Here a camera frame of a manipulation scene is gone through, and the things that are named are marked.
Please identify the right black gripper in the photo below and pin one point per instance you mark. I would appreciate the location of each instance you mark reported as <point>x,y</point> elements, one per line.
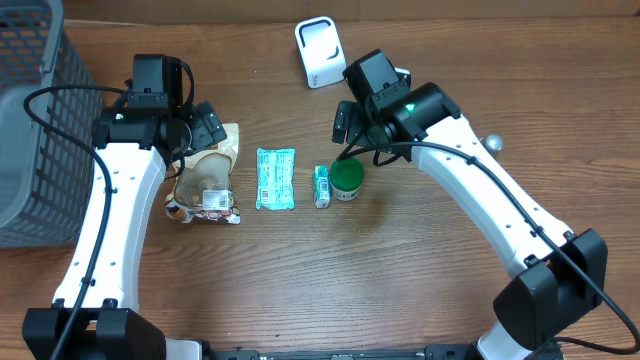
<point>355,128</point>

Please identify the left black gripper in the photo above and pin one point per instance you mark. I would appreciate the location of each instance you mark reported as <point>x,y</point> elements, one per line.
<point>208,126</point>

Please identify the green lid seasoning jar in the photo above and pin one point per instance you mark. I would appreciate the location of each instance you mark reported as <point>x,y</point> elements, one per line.
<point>346,179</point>

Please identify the small teal tissue pack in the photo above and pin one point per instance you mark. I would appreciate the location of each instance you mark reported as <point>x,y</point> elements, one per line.
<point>321,186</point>

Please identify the brown snack pouch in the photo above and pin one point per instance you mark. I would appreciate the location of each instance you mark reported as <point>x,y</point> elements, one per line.
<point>203,190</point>

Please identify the teal wet wipes pack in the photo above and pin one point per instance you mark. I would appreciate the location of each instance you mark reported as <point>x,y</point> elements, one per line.
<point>275,171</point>

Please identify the yellow oil bottle grey cap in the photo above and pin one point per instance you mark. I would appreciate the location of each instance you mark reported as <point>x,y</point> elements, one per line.
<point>493,143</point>

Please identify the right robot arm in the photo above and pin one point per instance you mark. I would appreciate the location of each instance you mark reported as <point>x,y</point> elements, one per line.
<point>554,273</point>

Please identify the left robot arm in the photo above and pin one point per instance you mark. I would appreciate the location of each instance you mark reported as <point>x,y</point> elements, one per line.
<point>95,310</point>

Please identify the white barcode scanner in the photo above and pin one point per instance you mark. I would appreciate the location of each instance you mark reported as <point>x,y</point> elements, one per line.
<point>320,50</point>

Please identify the grey plastic mesh basket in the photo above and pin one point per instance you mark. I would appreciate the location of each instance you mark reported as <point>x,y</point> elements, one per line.
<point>45,180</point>

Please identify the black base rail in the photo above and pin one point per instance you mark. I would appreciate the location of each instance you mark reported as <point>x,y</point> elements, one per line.
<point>330,355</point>

